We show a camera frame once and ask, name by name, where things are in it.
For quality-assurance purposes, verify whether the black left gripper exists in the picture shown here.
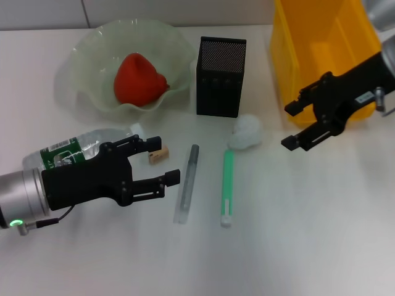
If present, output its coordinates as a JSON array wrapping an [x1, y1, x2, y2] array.
[[41, 134, 182, 213]]

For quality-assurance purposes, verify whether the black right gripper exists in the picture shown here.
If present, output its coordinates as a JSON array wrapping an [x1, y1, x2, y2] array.
[[280, 52, 394, 152]]

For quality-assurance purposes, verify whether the white paper ball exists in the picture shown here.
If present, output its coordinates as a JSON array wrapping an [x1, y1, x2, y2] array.
[[227, 113, 265, 151]]

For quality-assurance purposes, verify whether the orange fruit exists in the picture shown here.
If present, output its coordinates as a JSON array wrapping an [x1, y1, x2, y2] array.
[[113, 52, 171, 108]]

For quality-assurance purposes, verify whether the clear water bottle green label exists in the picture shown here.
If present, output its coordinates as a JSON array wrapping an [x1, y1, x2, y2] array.
[[22, 123, 146, 174]]

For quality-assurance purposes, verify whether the grey pen in clear sleeve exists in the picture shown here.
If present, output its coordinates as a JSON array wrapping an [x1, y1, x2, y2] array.
[[173, 144, 201, 225]]

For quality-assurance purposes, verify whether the green pen white end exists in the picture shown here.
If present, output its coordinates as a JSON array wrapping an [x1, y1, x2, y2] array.
[[220, 150, 235, 228]]

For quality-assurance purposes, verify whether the black mesh pen holder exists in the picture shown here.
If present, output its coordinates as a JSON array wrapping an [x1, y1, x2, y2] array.
[[196, 36, 247, 118]]

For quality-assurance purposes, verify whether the pale green wavy fruit plate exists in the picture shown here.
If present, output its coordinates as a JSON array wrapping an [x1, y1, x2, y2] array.
[[54, 18, 194, 121]]

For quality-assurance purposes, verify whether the small tan wooden block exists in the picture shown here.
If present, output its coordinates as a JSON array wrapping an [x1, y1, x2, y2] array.
[[147, 146, 170, 166]]

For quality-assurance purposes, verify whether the yellow plastic bin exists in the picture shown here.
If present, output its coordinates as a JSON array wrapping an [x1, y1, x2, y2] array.
[[270, 0, 384, 128]]

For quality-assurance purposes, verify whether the grey right gripper cable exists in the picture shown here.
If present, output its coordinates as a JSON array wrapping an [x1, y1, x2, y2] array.
[[372, 87, 395, 118]]

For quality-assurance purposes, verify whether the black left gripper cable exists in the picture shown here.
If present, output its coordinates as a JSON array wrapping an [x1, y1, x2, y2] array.
[[10, 205, 75, 237]]

